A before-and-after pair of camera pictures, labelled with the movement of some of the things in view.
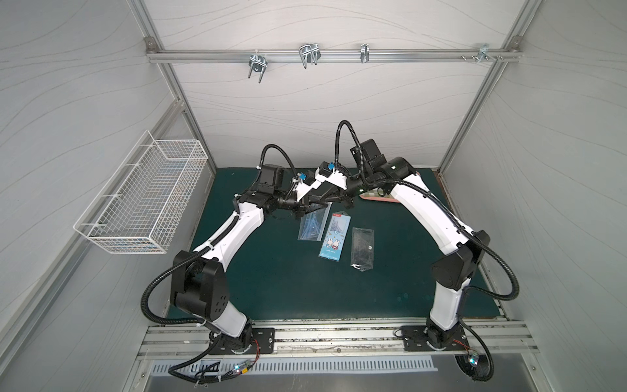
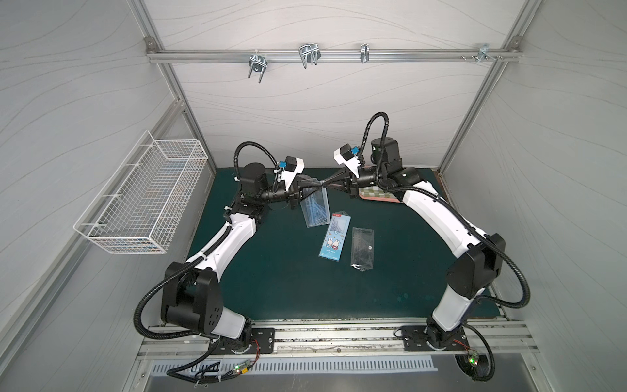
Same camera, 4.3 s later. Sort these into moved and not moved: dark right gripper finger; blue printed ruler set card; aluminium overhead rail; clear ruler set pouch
Moved: dark right gripper finger; clear ruler set pouch
Not moved: aluminium overhead rail; blue printed ruler set card
